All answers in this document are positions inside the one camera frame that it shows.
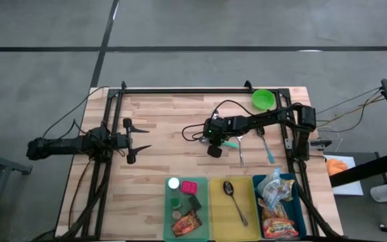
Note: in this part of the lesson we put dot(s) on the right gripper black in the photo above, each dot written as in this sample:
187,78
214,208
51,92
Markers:
216,131

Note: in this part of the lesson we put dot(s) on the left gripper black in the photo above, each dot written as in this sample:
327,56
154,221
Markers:
129,141

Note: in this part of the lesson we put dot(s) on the black metal spoon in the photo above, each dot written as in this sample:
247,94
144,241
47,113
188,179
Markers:
228,188

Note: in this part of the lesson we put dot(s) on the pink paint case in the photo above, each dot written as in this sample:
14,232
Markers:
189,187

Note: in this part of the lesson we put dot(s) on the small black box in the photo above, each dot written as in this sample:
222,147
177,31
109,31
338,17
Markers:
194,202

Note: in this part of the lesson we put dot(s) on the blue white snack packet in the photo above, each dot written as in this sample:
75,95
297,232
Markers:
270,188

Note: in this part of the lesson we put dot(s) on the small clear round jar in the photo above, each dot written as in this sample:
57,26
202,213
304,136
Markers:
176,214

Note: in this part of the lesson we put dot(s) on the silver yellow snack packet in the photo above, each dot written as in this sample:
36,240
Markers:
288,190

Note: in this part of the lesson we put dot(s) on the small red orange packet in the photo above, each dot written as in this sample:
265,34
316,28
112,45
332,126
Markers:
186,223

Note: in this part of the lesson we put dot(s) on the maroon yellow snack packet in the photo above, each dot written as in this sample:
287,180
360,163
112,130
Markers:
275,210

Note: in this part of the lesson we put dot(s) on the orange red noodle packet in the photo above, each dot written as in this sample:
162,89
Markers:
280,229

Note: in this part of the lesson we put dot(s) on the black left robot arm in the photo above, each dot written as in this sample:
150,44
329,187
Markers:
62,146

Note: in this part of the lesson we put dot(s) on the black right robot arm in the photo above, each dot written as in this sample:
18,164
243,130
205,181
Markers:
267,119

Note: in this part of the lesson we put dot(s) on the all-silver metal spoon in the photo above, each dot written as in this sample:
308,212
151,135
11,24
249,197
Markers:
240,154

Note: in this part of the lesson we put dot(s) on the green plastic bowl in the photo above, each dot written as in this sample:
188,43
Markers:
263,99

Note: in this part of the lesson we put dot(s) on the green translucent tray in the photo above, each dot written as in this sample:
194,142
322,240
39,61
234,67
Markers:
202,208

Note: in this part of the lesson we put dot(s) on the yellow translucent tray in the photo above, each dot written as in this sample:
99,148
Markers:
220,215

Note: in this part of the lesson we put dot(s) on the dark teal tray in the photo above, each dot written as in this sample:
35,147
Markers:
298,215

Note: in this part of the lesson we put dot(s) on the orange object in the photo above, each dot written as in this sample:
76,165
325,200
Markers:
336,167

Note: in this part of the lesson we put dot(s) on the white paper sheet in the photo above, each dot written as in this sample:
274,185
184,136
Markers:
351,188

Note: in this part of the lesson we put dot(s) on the black diagonal stand beam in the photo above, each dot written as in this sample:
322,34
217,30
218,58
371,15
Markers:
375,166

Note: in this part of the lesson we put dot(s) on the black aluminium table frame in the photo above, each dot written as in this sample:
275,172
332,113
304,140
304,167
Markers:
197,90

